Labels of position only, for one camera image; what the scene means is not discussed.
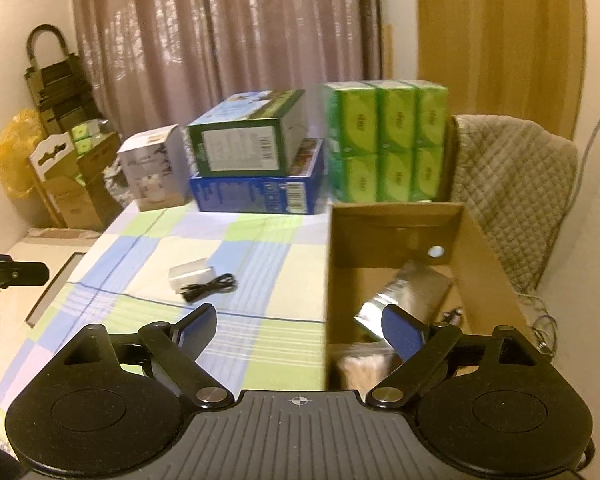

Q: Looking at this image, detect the bag of cotton swabs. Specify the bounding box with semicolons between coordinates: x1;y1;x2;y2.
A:
330;341;396;392

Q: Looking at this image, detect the folding hand trolley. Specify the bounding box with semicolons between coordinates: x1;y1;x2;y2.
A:
24;24;101;126

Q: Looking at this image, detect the cardboard box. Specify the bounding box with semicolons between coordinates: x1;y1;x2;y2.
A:
325;201;536;391

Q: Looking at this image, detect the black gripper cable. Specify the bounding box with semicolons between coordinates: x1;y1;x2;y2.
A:
576;439;597;472

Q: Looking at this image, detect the socket cable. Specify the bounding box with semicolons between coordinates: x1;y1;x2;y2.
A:
517;110;600;358

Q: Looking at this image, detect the quilted chair cover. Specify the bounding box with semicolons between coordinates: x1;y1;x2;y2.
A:
447;114;579;291

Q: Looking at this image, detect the yellow plastic bag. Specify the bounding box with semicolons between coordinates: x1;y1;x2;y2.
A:
0;107;48;206

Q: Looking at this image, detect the checked tablecloth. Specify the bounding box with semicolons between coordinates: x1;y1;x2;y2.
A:
0;205;331;453

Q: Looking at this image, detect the white plastic bag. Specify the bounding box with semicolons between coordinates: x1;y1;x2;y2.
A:
102;157;133;198

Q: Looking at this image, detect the pile of cardboard boxes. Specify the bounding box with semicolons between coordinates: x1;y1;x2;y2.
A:
27;120;123;231

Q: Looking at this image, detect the dark green product box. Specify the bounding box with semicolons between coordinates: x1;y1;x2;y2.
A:
186;89;307;177

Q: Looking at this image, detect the white power adapter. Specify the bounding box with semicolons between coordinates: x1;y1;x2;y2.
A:
168;258;217;292

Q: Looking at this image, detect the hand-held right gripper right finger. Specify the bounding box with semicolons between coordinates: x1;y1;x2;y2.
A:
366;303;549;408

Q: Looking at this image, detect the wooden door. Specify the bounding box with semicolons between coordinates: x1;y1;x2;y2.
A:
415;0;588;141

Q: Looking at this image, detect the white humidifier box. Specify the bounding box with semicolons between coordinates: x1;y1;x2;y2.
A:
116;124;191;212

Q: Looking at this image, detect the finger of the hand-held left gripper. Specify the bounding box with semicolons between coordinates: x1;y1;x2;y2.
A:
0;260;49;287

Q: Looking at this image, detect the stack of green tissue packs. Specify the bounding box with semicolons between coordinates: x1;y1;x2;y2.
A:
321;79;451;204

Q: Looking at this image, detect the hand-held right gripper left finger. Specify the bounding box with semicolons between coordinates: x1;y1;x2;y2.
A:
62;302;233;409

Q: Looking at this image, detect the pink curtain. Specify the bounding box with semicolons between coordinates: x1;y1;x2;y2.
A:
70;0;383;141

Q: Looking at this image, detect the silver foil bag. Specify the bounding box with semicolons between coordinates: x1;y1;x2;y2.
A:
354;261;455;343

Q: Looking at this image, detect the blue product box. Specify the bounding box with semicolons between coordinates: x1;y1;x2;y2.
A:
189;137;326;216

